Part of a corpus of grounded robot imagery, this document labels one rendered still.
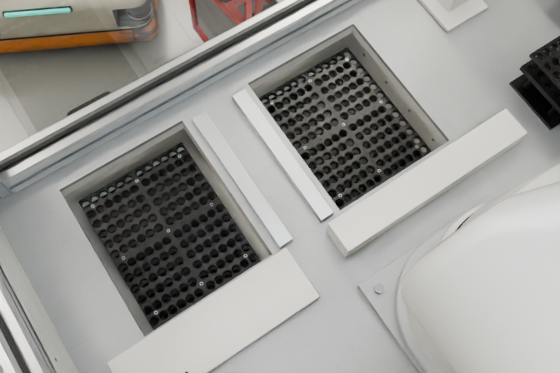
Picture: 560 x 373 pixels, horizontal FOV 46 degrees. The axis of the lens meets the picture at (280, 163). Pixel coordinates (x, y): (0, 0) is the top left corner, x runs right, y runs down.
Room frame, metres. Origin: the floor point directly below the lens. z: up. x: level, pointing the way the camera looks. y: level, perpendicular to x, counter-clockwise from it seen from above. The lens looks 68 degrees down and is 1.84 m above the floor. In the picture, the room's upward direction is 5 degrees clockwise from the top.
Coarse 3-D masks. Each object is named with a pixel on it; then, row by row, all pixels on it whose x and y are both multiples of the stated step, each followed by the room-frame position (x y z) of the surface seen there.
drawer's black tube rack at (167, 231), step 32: (192, 160) 0.37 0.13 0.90; (128, 192) 0.32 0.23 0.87; (160, 192) 0.32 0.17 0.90; (192, 192) 0.32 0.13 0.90; (96, 224) 0.27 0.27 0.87; (128, 224) 0.26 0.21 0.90; (160, 224) 0.27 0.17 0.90; (192, 224) 0.28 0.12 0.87; (224, 224) 0.28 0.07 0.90; (128, 256) 0.22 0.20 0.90; (160, 256) 0.22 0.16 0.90; (192, 256) 0.23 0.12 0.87; (224, 256) 0.23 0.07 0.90; (256, 256) 0.23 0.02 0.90; (160, 288) 0.18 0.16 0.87; (192, 288) 0.18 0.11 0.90; (160, 320) 0.13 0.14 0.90
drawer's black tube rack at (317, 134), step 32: (288, 96) 0.50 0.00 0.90; (320, 96) 0.50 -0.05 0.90; (352, 96) 0.51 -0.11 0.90; (384, 96) 0.51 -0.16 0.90; (288, 128) 0.44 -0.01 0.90; (320, 128) 0.45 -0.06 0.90; (352, 128) 0.47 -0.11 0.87; (384, 128) 0.46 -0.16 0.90; (320, 160) 0.40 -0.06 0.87; (352, 160) 0.40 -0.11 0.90; (384, 160) 0.40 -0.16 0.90; (416, 160) 0.41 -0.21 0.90; (352, 192) 0.36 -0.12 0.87
